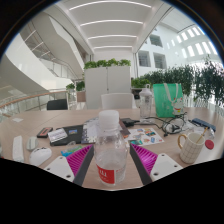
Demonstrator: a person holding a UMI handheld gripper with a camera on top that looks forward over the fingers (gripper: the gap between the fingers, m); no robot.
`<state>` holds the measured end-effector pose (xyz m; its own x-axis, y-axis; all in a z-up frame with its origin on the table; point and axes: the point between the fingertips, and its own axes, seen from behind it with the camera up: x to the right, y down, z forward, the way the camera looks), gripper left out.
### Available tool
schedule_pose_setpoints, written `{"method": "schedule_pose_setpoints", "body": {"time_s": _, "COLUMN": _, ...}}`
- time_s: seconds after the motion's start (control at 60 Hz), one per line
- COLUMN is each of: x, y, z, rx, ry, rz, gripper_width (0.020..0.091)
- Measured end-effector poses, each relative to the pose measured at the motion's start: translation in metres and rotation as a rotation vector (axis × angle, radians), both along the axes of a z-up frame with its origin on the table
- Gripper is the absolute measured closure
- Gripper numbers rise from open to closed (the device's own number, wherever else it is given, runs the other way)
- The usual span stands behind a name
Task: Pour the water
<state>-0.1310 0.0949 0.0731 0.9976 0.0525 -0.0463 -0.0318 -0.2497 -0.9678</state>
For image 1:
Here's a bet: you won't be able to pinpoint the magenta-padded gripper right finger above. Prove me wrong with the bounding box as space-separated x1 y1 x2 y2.
129 143 185 186

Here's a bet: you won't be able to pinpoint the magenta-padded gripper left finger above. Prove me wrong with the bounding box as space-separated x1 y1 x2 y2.
43 143 95 187

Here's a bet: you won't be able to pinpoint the clear red-labelled water bottle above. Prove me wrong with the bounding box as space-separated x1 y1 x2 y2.
93 109 129 187

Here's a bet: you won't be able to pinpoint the teal marker pen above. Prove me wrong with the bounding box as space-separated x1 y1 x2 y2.
60 143 84 158

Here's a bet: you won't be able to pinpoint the white computer mouse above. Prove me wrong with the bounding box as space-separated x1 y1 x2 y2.
28 146 53 167

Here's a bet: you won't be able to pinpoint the white card box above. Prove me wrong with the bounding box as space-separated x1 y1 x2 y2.
47 127 69 144

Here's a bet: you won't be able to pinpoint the colourful sticker sheet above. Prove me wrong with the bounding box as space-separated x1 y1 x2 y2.
126 127 166 146

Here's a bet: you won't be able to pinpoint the black notebook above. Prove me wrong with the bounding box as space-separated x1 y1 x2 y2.
49 124 84 147

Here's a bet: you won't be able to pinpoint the red and black case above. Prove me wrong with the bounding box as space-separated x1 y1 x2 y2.
36 126 54 139

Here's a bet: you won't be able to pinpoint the white power strip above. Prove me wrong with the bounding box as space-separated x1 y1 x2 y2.
12 135 25 163

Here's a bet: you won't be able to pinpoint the wooden stirring stick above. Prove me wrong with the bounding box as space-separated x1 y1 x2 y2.
196 126 209 144

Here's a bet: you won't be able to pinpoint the flat round red coaster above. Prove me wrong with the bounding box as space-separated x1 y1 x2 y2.
204 139 215 150

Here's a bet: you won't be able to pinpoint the black charger block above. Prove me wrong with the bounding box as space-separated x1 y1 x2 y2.
119 117 141 128

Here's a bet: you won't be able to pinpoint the dark blue keyboard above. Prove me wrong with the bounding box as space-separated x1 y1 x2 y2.
191 117 217 132

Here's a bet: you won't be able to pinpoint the black chair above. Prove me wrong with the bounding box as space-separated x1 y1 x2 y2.
46 98 69 111

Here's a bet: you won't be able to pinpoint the tall clear plastic jug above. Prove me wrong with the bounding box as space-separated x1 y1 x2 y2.
138 83 154 119

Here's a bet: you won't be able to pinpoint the green tote bag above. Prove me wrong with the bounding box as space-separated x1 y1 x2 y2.
152 82 184 118

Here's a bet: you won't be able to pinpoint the brown planter with plants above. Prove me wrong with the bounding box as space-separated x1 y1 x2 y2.
65 80 86 103

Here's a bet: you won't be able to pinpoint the white chair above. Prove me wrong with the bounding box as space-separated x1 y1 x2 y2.
100 92 137 110

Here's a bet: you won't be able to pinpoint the row of green plants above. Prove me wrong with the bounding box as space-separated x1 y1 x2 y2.
131 59 224 108

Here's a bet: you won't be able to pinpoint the white cabinet with plants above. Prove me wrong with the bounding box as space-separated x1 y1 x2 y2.
83 58 132 110

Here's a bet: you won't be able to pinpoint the ceiling light strips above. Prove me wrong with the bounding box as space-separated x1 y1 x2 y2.
68 0 153 51

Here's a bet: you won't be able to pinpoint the black tangled cables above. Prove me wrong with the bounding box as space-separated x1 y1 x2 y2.
146 113 189 136

